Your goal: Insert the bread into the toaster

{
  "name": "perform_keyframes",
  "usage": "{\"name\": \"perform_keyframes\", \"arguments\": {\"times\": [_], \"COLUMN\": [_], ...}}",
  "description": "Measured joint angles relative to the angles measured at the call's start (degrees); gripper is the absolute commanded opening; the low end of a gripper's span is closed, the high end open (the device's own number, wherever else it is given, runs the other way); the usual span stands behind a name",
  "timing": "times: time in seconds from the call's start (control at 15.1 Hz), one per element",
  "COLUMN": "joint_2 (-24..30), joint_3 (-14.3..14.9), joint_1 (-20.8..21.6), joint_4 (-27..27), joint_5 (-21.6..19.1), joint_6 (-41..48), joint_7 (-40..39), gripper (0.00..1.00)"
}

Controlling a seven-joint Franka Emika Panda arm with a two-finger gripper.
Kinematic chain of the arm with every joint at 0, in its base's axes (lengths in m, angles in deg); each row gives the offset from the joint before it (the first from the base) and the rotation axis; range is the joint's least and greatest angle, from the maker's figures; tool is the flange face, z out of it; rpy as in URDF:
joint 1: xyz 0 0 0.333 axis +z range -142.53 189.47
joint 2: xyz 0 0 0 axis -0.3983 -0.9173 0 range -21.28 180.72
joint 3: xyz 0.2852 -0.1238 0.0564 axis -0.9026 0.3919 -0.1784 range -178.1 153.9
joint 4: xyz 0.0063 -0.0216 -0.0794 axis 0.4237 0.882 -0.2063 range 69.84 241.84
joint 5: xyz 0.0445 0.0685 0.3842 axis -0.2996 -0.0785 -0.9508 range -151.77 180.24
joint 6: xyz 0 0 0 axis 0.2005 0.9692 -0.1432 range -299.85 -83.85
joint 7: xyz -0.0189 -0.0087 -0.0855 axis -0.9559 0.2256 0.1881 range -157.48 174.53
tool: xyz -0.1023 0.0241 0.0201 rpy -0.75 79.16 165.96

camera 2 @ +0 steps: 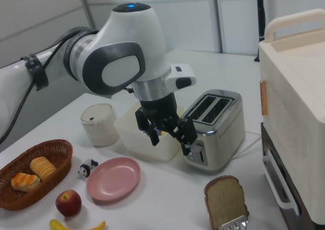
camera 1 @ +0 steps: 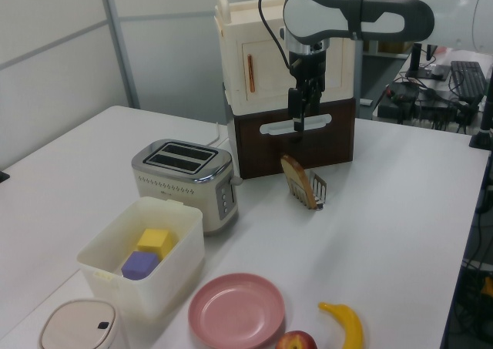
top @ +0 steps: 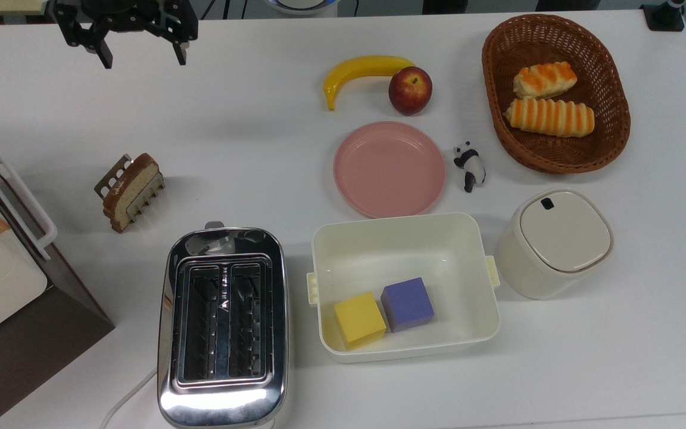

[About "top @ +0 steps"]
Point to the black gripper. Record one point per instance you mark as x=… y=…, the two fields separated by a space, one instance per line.
x=122 y=15

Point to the black camera stand base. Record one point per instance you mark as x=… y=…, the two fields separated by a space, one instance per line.
x=663 y=16

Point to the pink plate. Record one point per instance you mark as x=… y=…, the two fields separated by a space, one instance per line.
x=389 y=170

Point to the short striped bread roll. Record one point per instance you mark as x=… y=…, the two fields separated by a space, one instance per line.
x=544 y=80

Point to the red apple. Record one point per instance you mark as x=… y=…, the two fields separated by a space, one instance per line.
x=409 y=90

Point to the panda figurine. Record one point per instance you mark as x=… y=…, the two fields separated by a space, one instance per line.
x=471 y=164

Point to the chrome and cream toaster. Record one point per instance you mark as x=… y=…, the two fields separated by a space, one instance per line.
x=224 y=405

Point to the toast bread slice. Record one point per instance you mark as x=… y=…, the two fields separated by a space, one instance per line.
x=131 y=193

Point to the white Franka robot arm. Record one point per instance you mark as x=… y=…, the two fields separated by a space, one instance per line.
x=301 y=5

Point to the yellow foam cube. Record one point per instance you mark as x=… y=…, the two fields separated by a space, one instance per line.
x=359 y=319

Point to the brown wicker basket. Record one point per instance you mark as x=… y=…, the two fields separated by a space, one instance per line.
x=611 y=89

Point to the purple foam cube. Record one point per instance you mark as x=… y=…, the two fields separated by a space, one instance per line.
x=407 y=304

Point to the long striped bread roll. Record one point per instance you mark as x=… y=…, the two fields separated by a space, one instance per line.
x=548 y=117

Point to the white round lid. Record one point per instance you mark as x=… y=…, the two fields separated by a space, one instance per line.
x=563 y=238

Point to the brown drawer box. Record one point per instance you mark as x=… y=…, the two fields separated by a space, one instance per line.
x=39 y=357

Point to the white plastic container box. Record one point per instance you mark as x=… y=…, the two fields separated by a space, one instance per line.
x=438 y=250

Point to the yellow banana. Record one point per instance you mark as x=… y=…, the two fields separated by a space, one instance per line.
x=361 y=68

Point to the metal toast rack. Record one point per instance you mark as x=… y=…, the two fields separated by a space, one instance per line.
x=108 y=179

